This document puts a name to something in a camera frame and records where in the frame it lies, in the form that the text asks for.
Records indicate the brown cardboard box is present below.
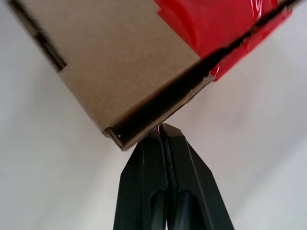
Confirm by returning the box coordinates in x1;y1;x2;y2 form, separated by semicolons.
7;0;294;152

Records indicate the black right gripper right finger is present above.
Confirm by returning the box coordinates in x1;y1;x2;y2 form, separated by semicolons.
158;123;237;230

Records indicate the red tape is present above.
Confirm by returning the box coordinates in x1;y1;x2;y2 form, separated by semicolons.
153;0;294;82

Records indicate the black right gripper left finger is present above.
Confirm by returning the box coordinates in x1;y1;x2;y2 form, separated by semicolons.
114;133;170;230

